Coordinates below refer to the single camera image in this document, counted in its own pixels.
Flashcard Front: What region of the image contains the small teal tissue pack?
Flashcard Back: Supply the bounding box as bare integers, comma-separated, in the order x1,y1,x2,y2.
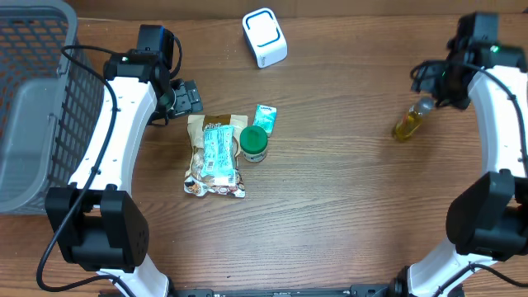
253,105,277,137

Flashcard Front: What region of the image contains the mint green snack packet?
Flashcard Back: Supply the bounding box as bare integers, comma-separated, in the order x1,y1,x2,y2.
200,125,236,186

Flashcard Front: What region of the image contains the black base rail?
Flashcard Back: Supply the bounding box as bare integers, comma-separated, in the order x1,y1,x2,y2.
168,285,388,297

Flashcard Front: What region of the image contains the brown nut pouch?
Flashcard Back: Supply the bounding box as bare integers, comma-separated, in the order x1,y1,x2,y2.
184,115,248,198

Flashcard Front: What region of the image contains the grey plastic shopping basket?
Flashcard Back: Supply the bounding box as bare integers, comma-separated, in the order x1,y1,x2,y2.
1,0,104,215

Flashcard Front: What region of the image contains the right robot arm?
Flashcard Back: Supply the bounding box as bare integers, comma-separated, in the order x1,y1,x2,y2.
376,12,527,296

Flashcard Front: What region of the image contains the white barcode scanner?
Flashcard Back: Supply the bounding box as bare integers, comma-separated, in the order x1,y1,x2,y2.
242,7,288,68

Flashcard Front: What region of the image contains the yellow drink bottle silver cap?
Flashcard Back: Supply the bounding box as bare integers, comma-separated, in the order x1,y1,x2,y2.
392,97,435,141

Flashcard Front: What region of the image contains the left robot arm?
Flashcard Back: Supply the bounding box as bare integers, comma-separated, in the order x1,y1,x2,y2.
36,25,203,296

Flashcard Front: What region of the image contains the green lid jar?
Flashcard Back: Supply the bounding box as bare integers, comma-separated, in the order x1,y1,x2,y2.
240,125,268,163

